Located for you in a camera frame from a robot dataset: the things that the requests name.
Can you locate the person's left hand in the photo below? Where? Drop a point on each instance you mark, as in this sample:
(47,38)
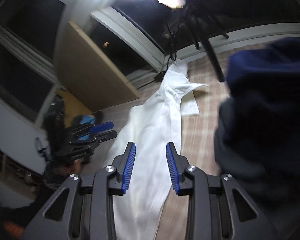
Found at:
(76,166)

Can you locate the black tripod stand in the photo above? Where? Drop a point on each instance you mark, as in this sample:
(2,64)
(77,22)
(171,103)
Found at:
(192,18)

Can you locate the pine wooden plank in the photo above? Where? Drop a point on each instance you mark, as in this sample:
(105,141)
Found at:
(72,107)

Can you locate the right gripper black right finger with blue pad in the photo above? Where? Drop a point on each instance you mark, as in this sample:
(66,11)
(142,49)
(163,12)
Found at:
(219,208)

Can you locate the tan wooden board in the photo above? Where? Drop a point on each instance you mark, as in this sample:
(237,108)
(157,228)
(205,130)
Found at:
(85,70)

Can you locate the black camera box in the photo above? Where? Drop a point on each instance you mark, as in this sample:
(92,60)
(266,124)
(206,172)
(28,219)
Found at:
(54,122)

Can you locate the dark navy clothes pile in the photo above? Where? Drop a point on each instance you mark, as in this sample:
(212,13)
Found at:
(258,135)

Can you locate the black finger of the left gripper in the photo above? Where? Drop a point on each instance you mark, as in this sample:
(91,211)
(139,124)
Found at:
(105,136)

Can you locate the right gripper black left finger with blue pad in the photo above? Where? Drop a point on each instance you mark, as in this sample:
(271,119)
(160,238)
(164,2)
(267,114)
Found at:
(82,207)

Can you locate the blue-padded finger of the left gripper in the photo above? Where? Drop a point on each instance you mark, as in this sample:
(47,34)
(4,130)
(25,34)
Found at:
(102,127)

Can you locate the white shirt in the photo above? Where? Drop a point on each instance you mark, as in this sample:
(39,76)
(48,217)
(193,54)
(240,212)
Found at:
(149,210)

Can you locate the blue folded cloth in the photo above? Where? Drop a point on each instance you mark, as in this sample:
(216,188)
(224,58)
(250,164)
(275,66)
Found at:
(82,119)

